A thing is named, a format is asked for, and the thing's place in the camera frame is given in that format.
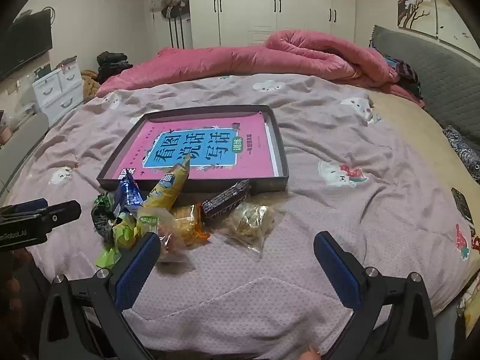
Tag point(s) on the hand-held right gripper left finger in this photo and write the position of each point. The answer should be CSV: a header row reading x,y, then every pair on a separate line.
x,y
135,270

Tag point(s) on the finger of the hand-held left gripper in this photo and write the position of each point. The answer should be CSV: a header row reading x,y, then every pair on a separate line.
x,y
30,206
60,215

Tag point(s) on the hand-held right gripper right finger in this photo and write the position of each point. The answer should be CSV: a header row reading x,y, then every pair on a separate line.
x,y
337,270

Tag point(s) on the light green snack packet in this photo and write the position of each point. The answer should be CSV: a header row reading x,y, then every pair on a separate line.
x,y
123,232

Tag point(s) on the green and black snack packet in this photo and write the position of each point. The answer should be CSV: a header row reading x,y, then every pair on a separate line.
x,y
103,213

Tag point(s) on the orange noodle snack packet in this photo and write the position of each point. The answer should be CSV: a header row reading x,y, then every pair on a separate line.
x,y
187,225

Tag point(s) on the blue snack packet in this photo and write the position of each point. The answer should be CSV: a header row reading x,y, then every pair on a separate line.
x,y
129,193

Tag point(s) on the long yellow snack packet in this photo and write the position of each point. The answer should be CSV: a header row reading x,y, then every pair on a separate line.
x,y
168,183

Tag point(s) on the clear bag of cereal snack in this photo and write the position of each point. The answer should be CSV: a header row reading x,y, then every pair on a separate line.
x,y
249,221

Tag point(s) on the dark shallow tray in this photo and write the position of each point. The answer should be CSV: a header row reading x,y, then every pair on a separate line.
x,y
262,187

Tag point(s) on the dark chocolate bar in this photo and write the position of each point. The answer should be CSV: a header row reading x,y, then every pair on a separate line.
x,y
225,200

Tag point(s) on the person's right hand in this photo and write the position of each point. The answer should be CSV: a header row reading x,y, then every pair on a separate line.
x,y
311,354

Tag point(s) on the printed lilac blanket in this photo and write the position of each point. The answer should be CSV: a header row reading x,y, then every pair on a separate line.
x,y
337,195

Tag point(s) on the white drawer cabinet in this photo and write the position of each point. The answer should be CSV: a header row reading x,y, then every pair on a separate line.
x,y
56,90

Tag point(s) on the dark green box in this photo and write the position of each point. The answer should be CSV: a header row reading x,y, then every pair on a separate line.
x,y
43,72

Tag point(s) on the brown knitted throw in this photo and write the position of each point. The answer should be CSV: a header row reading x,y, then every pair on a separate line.
x,y
90,82

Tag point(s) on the pink book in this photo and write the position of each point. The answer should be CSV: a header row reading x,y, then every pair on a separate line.
x,y
255,150

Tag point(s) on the beige bed sheet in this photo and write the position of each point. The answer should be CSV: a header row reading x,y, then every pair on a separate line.
x,y
423,138

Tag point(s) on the pile of dark clothes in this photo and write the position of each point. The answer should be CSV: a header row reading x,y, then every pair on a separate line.
x,y
112,63

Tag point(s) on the black television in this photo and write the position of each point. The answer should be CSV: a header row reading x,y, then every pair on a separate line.
x,y
22,45

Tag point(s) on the dark floral pillow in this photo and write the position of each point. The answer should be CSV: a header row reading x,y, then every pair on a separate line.
x,y
461,150

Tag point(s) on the folded striped clothes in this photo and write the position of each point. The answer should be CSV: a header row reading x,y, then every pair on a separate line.
x,y
407,73

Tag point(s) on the grey quilted headboard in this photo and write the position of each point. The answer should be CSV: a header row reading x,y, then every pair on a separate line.
x,y
431,67

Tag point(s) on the pink quilt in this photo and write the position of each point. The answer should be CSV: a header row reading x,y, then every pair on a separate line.
x,y
243,60

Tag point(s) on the white wardrobe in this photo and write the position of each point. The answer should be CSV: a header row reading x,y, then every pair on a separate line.
x,y
243,0

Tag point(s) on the wall poster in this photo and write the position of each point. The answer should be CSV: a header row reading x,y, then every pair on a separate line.
x,y
412,0

